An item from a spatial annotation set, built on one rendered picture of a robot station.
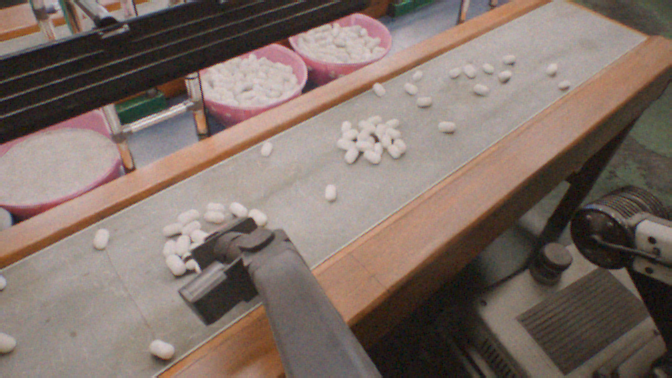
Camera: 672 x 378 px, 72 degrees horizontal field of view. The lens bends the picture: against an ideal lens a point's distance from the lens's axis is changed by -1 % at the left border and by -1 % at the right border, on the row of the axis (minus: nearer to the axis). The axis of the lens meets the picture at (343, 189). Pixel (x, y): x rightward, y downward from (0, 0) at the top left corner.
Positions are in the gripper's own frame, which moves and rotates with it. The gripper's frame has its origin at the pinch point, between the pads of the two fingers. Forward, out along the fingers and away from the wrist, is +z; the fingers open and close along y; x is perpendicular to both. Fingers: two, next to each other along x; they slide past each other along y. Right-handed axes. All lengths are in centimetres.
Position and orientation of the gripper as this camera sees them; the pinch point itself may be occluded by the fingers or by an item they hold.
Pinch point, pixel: (213, 246)
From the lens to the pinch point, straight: 79.1
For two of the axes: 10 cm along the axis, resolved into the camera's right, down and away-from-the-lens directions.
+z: -5.5, 0.1, 8.4
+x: 3.9, 8.9, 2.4
